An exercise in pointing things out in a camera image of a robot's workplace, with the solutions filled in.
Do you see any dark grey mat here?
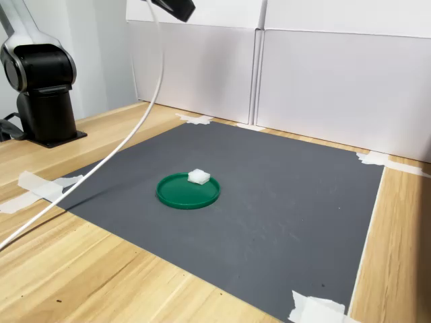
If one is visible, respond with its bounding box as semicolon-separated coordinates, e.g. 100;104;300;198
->
55;120;385;323

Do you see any thick black power cable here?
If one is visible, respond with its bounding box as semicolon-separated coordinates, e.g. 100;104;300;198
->
0;112;27;142

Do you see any white camera cable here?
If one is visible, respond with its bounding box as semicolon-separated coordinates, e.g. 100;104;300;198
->
0;0;166;252

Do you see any white cardboard partition box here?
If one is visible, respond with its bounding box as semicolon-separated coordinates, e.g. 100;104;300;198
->
251;28;431;164
126;20;262;125

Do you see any round green lid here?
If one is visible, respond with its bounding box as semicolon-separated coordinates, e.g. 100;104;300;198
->
156;172;222;210

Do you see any white masking tape strip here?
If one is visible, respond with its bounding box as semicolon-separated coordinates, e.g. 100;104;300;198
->
235;122;267;132
0;174;85;215
383;157;431;179
288;289;347;323
356;151;388;166
18;170;65;203
175;113;215;126

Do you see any small white plastic terminal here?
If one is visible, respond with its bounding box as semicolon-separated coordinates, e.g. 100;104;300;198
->
187;168;211;186

